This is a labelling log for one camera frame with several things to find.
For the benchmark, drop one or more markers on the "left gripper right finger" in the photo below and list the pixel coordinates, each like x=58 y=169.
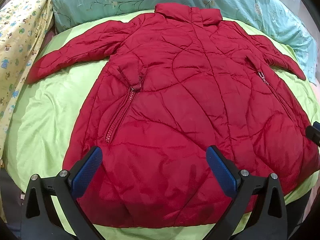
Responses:
x=268 y=219

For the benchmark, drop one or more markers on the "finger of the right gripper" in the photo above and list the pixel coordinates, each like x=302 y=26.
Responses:
x=313 y=133

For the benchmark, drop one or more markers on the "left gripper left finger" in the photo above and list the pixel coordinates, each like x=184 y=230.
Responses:
x=40 y=219

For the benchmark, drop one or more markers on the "red quilted puffer coat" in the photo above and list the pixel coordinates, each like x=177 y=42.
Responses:
x=177 y=81

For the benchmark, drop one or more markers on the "yellow cartoon print quilt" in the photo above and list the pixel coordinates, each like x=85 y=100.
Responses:
x=24 y=24

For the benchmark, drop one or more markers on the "teal floral comforter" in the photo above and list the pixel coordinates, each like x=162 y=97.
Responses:
x=272 y=17

